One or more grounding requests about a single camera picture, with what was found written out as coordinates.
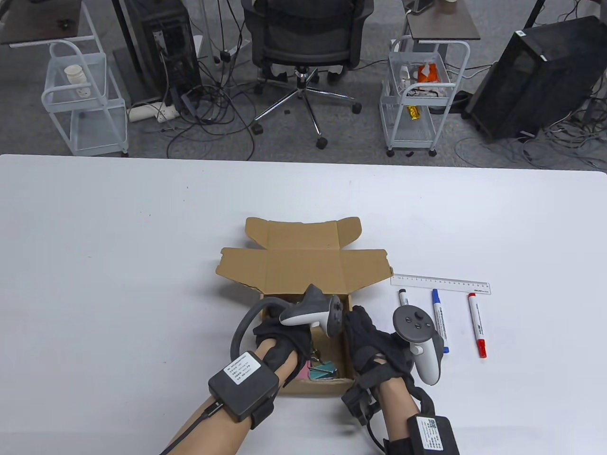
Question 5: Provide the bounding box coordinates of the person's right forearm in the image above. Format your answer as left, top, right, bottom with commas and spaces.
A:
378, 379, 423, 455

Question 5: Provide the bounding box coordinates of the brown cardboard mailer box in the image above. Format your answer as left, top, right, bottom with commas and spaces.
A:
216, 217, 394, 396

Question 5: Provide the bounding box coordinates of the grey white handheld controller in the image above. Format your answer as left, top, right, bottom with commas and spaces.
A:
393, 306, 449, 385
230, 284, 343, 362

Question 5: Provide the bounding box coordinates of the black mesh computer tower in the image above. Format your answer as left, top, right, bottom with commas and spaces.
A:
465, 16, 607, 141

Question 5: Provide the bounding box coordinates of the person's left hand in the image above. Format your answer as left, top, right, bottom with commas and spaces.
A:
253, 322, 314, 387

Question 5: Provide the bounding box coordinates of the small brown desk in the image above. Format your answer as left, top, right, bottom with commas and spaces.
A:
403, 0, 481, 41

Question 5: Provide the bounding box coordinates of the red marker pen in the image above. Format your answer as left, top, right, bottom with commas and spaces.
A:
468, 292, 488, 358

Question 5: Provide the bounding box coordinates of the green binder clip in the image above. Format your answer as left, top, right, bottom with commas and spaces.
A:
308, 361, 338, 381

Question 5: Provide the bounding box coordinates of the person's left forearm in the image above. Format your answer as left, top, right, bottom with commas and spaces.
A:
161, 339, 290, 455

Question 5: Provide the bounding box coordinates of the open black computer tower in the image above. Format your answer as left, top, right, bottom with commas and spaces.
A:
124, 0, 203, 102

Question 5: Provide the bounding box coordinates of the white power strip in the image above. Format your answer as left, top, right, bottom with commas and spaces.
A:
128, 99, 180, 123

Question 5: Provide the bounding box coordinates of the clear plastic ruler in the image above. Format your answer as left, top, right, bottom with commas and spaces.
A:
391, 274, 492, 295

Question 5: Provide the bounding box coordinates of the black wrist sensor box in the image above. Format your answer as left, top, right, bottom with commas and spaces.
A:
383, 415, 460, 455
208, 351, 280, 429

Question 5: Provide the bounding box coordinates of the blue marker pen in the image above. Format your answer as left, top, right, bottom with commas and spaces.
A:
431, 288, 450, 354

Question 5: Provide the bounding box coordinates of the person's right hand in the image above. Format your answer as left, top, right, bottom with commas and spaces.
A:
342, 306, 414, 387

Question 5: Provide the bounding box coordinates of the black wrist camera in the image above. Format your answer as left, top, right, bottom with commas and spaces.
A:
341, 379, 380, 426

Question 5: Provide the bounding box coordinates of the black glove cable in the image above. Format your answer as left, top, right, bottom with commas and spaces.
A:
368, 422, 387, 453
161, 400, 223, 455

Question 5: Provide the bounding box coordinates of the black mesh office chair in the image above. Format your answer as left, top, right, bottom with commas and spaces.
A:
241, 0, 375, 150

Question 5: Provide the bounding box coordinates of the tangle of black floor cables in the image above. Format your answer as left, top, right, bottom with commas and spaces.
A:
453, 95, 607, 171
164, 85, 257, 162

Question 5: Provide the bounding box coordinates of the white wire utility cart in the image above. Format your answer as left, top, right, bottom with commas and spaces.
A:
41, 40, 129, 157
379, 36, 471, 158

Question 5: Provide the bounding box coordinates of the dark wooden desk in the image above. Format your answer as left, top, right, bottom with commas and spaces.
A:
0, 0, 83, 46

